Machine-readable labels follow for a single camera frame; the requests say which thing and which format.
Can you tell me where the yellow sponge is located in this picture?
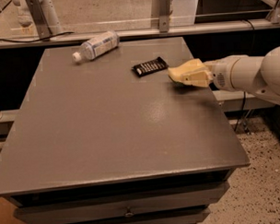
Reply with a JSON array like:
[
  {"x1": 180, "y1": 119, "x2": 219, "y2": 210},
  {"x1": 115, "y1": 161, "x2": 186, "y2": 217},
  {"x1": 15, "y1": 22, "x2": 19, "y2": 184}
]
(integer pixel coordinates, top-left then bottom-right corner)
[{"x1": 168, "y1": 58, "x2": 204, "y2": 86}]

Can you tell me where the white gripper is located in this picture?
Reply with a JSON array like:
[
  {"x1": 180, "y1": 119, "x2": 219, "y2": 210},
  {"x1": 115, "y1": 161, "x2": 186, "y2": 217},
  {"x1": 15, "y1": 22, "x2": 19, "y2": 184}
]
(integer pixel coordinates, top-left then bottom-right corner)
[{"x1": 179, "y1": 54, "x2": 246, "y2": 91}]

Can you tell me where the clear plastic water bottle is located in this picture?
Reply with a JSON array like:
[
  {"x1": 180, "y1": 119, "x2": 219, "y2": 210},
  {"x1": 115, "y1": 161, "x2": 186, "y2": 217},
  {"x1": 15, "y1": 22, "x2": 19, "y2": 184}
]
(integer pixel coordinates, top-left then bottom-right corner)
[{"x1": 73, "y1": 30, "x2": 120, "y2": 63}]

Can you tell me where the black cable at right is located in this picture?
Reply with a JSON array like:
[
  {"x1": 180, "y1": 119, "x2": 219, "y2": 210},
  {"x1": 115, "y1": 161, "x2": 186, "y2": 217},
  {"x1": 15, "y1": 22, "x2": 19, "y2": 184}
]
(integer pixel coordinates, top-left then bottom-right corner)
[{"x1": 230, "y1": 18, "x2": 259, "y2": 133}]

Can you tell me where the black rxbar chocolate wrapper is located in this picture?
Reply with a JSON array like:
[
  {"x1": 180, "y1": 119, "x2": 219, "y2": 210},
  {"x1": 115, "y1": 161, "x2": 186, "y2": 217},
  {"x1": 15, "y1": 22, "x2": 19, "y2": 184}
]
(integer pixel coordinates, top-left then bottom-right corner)
[{"x1": 132, "y1": 57, "x2": 168, "y2": 77}]

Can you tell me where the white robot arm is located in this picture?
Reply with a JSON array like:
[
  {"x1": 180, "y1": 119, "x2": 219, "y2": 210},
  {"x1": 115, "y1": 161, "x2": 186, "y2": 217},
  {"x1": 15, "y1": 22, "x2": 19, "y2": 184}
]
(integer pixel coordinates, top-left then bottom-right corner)
[{"x1": 169, "y1": 46, "x2": 280, "y2": 105}]

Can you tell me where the grey drawer cabinet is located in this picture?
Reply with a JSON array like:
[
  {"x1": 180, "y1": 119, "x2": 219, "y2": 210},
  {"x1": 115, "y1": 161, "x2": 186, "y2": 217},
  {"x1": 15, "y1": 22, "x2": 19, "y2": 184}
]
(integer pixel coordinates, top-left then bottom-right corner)
[{"x1": 0, "y1": 38, "x2": 249, "y2": 224}]

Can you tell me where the metal upright bracket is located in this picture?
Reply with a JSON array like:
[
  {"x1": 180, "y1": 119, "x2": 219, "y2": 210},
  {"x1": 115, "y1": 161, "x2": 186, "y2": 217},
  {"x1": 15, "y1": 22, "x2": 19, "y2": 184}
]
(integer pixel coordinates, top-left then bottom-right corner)
[{"x1": 158, "y1": 0, "x2": 171, "y2": 33}]

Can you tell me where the round drawer knob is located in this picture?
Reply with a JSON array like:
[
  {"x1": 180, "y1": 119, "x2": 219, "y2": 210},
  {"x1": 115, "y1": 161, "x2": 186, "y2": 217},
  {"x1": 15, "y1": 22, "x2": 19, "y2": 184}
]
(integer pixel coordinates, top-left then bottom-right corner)
[{"x1": 124, "y1": 210, "x2": 134, "y2": 218}]

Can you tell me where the black cable on ledge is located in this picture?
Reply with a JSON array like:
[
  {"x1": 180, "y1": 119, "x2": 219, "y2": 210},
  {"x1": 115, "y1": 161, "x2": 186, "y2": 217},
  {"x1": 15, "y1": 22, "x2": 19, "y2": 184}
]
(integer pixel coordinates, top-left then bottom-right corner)
[{"x1": 0, "y1": 30, "x2": 75, "y2": 45}]

